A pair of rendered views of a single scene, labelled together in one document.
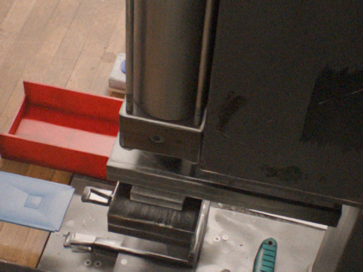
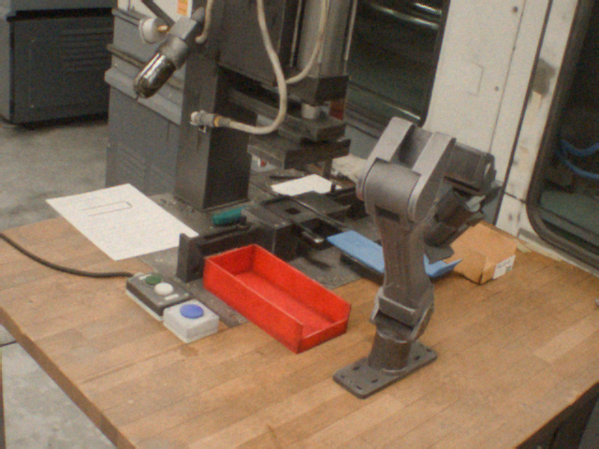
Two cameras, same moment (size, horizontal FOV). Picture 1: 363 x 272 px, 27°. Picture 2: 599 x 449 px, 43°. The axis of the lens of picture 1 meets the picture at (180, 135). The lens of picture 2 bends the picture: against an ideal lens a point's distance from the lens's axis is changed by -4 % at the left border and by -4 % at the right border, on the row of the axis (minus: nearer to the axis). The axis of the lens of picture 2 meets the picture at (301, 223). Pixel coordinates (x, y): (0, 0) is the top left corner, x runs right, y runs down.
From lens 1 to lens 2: 194 cm
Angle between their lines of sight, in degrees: 99
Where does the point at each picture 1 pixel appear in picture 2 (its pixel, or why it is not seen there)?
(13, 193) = (368, 253)
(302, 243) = (193, 219)
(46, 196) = (347, 242)
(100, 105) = (249, 297)
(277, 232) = (200, 226)
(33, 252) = (357, 283)
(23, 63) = (272, 385)
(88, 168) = (291, 284)
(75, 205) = not seen: hidden behind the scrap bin
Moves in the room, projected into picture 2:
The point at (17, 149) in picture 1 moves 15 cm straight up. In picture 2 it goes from (336, 309) to (350, 232)
